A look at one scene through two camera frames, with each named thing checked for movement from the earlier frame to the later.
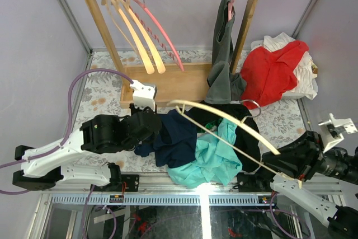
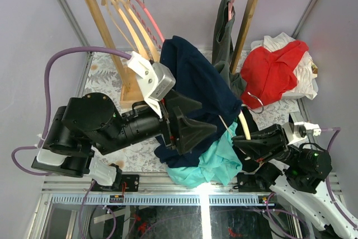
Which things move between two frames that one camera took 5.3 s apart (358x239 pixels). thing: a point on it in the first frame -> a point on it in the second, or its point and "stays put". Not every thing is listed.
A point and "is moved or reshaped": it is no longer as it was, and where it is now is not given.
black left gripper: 135,109 -> 186,131
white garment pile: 306,71 stays put
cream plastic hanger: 229,144 is moved or reshaped
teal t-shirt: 216,159 stays put
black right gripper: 297,157 -> 264,143
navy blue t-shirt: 175,144 is moved or reshaped
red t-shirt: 265,76 stays put
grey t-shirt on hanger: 223,85 stays put
